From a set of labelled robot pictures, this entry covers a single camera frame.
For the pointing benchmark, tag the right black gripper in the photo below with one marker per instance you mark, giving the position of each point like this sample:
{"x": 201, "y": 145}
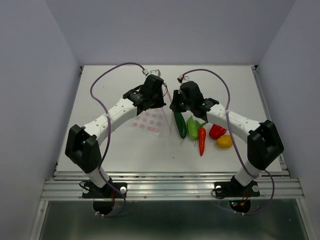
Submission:
{"x": 174, "y": 104}

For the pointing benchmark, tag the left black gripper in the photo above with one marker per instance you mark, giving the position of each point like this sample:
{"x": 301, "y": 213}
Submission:
{"x": 161, "y": 103}

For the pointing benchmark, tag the clear pink-dotted zip bag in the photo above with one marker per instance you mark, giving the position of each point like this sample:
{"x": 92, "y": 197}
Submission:
{"x": 158, "y": 121}

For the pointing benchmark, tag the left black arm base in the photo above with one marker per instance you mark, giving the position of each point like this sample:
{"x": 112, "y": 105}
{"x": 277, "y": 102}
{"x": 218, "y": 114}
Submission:
{"x": 107, "y": 201}

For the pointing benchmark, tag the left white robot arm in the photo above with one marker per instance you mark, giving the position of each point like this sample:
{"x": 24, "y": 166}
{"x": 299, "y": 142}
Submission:
{"x": 83, "y": 142}

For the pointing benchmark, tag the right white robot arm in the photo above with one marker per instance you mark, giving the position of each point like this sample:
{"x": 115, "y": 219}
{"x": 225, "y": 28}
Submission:
{"x": 263, "y": 141}

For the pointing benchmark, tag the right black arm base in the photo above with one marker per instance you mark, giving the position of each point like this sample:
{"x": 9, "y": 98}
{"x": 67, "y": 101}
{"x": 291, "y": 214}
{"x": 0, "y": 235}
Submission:
{"x": 239, "y": 195}

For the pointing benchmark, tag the dark green cucumber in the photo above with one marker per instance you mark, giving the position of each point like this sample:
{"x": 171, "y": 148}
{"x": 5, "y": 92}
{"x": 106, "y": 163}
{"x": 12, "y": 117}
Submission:
{"x": 181, "y": 125}

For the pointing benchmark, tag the orange carrot with leaves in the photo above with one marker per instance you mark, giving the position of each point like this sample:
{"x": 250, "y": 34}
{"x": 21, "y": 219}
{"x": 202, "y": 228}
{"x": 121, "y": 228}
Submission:
{"x": 201, "y": 136}

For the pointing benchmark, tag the red bell pepper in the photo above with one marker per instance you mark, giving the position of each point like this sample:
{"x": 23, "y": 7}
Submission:
{"x": 216, "y": 131}

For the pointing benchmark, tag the yellow lemon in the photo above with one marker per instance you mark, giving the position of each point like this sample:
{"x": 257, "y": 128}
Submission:
{"x": 224, "y": 142}

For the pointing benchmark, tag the aluminium rail frame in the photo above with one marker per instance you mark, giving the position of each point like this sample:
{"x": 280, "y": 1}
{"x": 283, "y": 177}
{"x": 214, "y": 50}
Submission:
{"x": 175, "y": 206}

